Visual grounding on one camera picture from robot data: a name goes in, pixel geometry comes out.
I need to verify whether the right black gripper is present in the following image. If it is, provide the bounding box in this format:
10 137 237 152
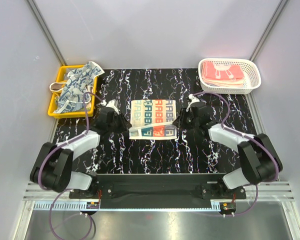
172 107 199 131

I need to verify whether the orange grey printed towel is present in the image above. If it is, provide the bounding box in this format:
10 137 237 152
129 99 177 140

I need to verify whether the blue white patterned towel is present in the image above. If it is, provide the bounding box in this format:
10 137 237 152
54 61 105 114

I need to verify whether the pink bunny towel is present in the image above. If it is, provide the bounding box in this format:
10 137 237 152
202 61 244 80

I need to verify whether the plain pink towel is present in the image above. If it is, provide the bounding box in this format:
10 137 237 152
201 76 244 88

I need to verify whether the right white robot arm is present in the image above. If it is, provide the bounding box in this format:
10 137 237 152
173 102 283 199

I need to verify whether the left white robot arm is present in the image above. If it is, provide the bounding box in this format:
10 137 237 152
29 106 132 198

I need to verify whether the white perforated basket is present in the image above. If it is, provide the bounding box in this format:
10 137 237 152
198 58 262 95

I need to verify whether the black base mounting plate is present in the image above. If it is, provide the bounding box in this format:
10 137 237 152
69 173 247 211

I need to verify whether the yellow plastic bin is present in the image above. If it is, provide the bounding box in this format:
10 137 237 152
47 65 98 119

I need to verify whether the beige cloth loop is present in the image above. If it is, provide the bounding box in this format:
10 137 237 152
49 82 66 93

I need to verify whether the left small circuit board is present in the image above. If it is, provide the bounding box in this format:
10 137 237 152
86 201 100 209

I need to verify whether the small circuit board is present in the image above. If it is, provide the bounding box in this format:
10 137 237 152
222 202 237 211
86 201 100 209

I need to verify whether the right small circuit board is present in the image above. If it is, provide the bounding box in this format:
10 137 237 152
222 202 237 211

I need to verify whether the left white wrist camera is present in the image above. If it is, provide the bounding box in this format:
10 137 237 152
100 99 119 114

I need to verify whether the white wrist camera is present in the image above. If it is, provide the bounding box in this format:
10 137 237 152
100 99 119 114
186 94 205 112

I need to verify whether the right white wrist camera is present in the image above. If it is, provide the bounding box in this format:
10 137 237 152
186 94 205 112

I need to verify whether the slotted white cable duct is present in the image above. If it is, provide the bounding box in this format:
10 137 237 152
33 201 88 211

